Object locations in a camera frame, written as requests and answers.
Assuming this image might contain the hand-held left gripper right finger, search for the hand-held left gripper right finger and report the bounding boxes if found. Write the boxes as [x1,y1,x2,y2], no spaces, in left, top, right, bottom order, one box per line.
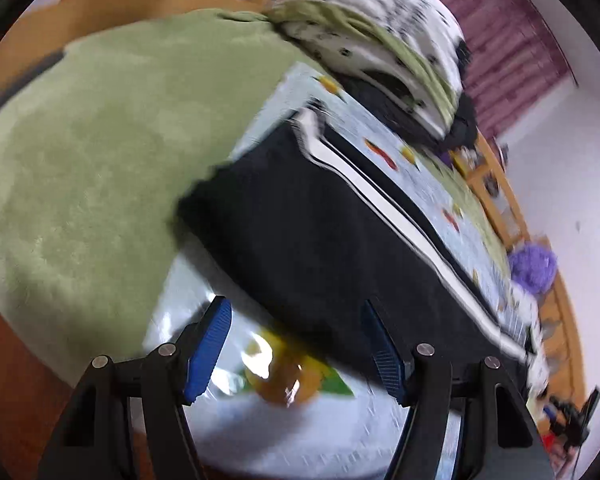
[360,300,556,480]

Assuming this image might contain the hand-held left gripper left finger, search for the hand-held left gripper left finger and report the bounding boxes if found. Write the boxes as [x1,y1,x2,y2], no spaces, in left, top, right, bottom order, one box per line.
[37,296,233,480]

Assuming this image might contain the black pants with white waistband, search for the black pants with white waistband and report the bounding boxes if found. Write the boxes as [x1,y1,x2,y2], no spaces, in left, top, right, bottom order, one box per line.
[177,107,536,376]

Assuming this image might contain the fruit print plastic table cover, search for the fruit print plastic table cover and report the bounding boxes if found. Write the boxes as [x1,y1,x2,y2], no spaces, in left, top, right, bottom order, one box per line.
[142,62,551,476]

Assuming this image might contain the purple plush toy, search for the purple plush toy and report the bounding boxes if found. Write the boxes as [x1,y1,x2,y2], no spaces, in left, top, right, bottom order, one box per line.
[509,242,558,293]

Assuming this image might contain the black tripod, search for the black tripod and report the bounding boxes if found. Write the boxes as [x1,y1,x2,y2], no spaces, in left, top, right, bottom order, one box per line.
[545,387,600,451]

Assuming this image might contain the green fleece blanket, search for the green fleece blanket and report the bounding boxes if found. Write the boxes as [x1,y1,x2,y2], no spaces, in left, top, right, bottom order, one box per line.
[0,7,513,378]

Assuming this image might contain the black jacket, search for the black jacket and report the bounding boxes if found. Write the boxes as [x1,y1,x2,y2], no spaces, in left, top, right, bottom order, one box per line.
[337,72,481,153]

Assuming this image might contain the white floral folded quilt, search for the white floral folded quilt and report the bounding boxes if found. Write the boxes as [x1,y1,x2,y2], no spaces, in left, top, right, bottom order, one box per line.
[265,0,468,141]

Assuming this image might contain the maroon striped curtain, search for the maroon striped curtain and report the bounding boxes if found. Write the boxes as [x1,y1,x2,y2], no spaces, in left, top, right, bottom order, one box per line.
[385,0,576,141]

